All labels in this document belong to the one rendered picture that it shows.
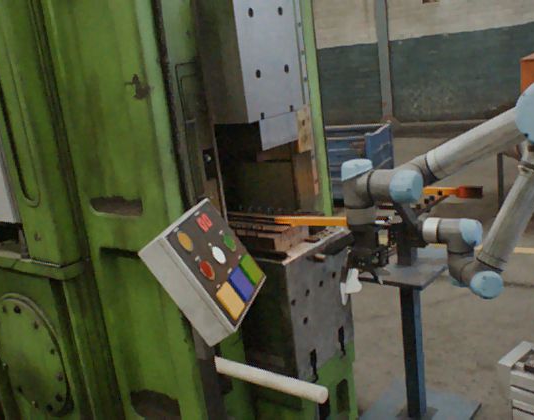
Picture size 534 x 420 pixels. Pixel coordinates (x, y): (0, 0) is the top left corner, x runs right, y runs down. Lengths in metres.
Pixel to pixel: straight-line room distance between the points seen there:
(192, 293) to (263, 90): 0.77
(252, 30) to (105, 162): 0.64
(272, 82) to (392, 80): 8.02
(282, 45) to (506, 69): 7.58
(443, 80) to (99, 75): 8.02
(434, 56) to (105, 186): 8.00
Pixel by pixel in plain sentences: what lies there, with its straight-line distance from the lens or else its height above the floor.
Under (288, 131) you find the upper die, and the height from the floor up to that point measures 1.30.
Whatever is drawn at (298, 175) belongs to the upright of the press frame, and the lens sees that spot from 2.33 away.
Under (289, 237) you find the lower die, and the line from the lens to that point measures 2.06.
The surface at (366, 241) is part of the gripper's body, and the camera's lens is 1.51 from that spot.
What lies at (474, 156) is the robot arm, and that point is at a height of 1.28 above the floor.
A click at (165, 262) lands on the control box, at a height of 1.14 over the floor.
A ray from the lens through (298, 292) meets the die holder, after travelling 2.03.
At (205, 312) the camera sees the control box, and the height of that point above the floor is 1.01.
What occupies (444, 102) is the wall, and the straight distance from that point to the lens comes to 9.72.
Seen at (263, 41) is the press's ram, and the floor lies 1.60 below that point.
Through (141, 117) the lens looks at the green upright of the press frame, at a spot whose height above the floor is 1.43.
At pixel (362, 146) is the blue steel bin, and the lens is 5.71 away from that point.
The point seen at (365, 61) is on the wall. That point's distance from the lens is 10.09.
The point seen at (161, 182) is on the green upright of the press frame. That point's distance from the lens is 1.81.
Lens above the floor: 1.58
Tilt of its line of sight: 15 degrees down
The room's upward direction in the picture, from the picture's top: 7 degrees counter-clockwise
